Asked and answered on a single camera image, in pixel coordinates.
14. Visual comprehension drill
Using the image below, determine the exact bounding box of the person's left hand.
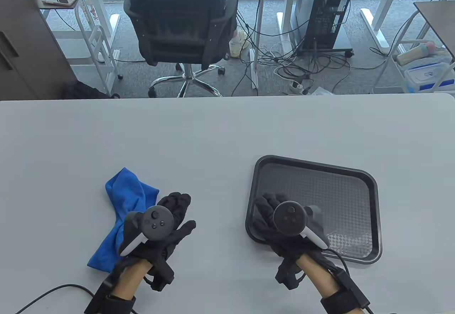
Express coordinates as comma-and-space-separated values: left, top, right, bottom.
119, 193, 197, 262

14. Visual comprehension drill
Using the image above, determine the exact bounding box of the white wire cart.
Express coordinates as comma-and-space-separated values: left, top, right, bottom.
371, 9, 455, 94

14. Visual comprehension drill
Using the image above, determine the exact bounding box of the dark side table top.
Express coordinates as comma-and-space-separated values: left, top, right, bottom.
413, 0, 455, 62

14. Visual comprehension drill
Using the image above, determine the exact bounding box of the grey right hand controller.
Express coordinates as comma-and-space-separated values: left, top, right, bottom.
273, 201, 328, 250

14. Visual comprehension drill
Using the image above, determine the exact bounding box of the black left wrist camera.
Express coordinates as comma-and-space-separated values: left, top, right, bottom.
145, 254, 175, 292

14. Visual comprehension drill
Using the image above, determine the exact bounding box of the grey left hand controller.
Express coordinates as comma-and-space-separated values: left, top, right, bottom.
120, 206, 175, 256

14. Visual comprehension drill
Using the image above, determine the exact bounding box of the black right glove cable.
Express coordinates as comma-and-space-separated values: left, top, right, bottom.
325, 247, 374, 314

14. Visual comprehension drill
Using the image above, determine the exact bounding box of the black office chair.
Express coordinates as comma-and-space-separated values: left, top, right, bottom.
117, 0, 239, 98

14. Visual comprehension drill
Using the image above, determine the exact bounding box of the black plastic tray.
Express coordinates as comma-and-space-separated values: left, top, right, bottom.
245, 155, 383, 265

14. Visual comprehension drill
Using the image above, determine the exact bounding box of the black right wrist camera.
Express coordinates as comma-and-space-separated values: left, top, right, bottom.
275, 257, 306, 290

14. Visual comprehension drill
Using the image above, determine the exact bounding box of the black computer tower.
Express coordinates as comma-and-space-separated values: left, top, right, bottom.
291, 0, 357, 50

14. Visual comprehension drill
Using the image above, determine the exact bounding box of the black left wristband sensor box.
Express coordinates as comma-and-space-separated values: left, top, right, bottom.
84, 282, 137, 314

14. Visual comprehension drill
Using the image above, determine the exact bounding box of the black wristband sensor box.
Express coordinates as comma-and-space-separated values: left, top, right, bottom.
84, 282, 137, 314
320, 270, 374, 314

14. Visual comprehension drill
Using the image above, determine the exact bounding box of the bundle of floor cables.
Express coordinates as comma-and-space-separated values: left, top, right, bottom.
231, 9, 356, 96

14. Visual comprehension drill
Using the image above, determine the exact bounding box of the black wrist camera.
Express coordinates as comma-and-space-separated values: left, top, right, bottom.
275, 257, 306, 290
145, 254, 175, 292

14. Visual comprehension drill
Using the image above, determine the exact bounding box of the pastel bottle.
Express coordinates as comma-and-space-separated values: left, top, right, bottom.
396, 42, 436, 64

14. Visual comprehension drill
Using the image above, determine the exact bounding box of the blue rectangular towel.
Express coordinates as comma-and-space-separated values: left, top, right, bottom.
87, 167, 160, 274

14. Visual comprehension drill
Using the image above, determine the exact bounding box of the grey computer trolley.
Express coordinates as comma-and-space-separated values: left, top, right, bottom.
297, 26, 355, 58

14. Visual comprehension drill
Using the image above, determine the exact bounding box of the brown cabinet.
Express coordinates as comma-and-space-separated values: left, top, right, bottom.
0, 0, 77, 100

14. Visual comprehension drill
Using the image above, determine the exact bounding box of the white rolling cart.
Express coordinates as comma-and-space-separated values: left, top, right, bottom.
40, 0, 124, 97

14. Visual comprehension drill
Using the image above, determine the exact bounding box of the black right wristband sensor box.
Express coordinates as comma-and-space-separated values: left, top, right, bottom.
320, 270, 374, 314

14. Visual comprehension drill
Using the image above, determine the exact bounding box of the person's right hand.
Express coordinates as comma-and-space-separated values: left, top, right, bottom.
253, 193, 322, 260

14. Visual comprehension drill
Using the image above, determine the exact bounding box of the grey hand controller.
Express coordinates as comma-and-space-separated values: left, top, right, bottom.
120, 206, 175, 256
273, 201, 328, 250

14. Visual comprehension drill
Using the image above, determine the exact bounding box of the white desk leg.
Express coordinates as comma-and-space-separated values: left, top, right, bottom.
360, 0, 406, 53
276, 0, 298, 53
249, 0, 268, 91
85, 0, 121, 44

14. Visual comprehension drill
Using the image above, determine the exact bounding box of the black bag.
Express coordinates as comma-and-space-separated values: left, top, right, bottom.
64, 81, 121, 99

